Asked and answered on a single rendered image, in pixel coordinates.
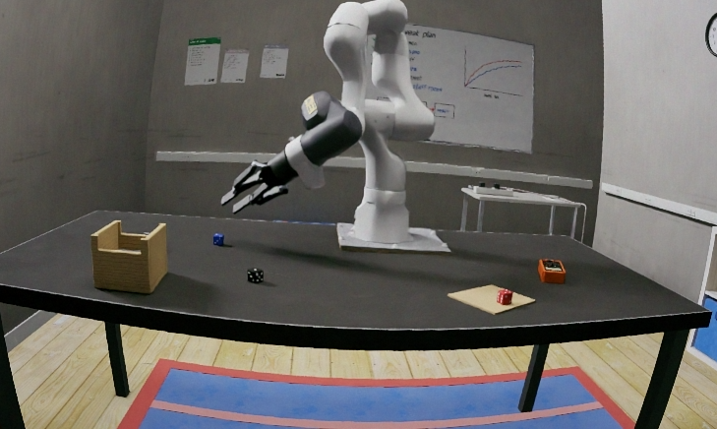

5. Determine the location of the beige flat mat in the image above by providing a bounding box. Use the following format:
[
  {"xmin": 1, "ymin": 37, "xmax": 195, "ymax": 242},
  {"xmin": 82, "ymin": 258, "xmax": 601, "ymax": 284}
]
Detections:
[{"xmin": 448, "ymin": 285, "xmax": 536, "ymax": 315}]

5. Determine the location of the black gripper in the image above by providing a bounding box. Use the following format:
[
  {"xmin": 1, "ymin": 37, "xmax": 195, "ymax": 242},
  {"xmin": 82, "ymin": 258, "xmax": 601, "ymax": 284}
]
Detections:
[{"xmin": 221, "ymin": 150, "xmax": 299, "ymax": 215}]

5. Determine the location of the black die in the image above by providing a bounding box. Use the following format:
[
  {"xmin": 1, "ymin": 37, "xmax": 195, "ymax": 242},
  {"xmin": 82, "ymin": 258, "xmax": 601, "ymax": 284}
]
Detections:
[{"xmin": 248, "ymin": 268, "xmax": 264, "ymax": 283}]

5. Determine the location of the red die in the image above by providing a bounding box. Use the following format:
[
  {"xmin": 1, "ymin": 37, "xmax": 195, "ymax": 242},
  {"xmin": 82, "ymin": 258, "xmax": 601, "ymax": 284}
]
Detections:
[{"xmin": 497, "ymin": 289, "xmax": 513, "ymax": 305}]

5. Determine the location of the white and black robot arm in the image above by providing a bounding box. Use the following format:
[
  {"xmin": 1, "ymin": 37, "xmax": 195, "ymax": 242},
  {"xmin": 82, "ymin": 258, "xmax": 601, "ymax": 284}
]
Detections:
[{"xmin": 285, "ymin": 0, "xmax": 436, "ymax": 243}]

